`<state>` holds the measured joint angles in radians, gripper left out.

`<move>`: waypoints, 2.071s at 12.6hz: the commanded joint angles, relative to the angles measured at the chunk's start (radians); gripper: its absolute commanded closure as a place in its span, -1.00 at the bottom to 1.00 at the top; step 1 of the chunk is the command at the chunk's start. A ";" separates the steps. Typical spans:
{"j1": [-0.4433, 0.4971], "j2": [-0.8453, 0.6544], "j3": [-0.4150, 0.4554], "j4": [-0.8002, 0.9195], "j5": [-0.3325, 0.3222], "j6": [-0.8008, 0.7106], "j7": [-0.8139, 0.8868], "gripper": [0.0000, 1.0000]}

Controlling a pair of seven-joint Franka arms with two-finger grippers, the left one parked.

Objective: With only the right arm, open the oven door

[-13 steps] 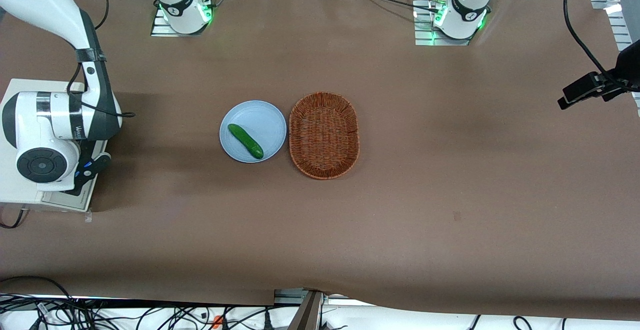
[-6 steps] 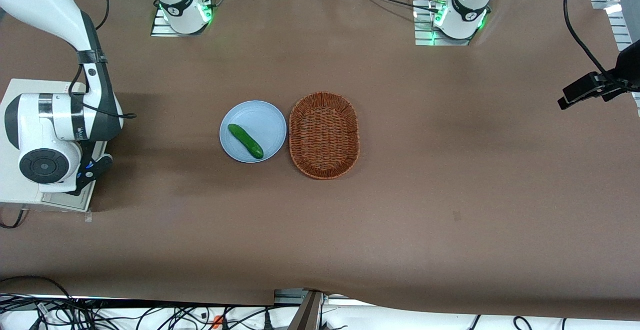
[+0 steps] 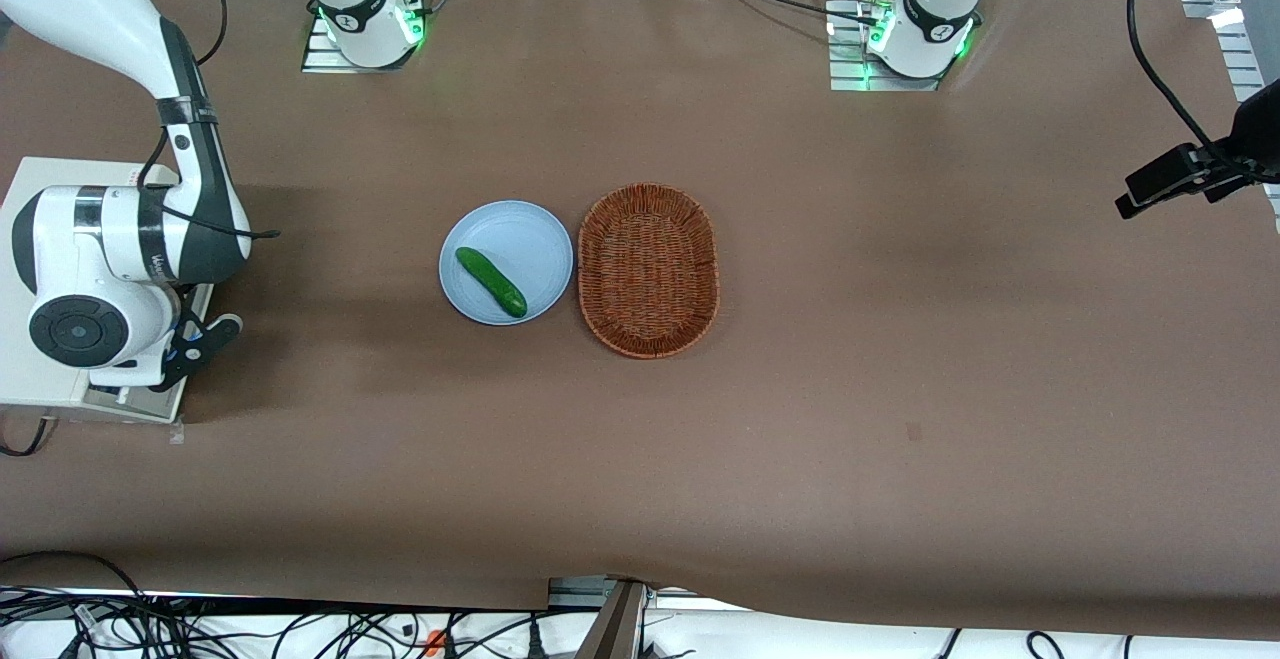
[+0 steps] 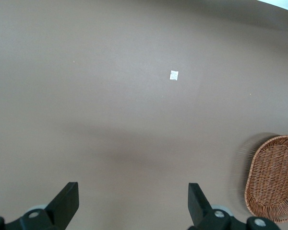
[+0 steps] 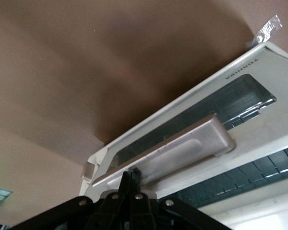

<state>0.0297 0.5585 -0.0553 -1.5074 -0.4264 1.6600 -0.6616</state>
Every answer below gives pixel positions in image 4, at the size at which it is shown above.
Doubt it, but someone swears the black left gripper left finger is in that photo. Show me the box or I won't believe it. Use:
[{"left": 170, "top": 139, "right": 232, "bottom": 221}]
[{"left": 0, "top": 182, "right": 80, "bottom": 230}]

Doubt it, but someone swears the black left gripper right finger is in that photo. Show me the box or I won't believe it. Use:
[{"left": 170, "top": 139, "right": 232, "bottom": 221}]
[{"left": 188, "top": 182, "right": 282, "bottom": 230}]

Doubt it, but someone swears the brown oval wicker basket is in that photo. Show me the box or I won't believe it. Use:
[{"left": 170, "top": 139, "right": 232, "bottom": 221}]
[{"left": 244, "top": 135, "right": 288, "bottom": 224}]

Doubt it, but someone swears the brown table cover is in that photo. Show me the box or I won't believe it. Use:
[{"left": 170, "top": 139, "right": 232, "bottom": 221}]
[{"left": 0, "top": 0, "right": 288, "bottom": 230}]

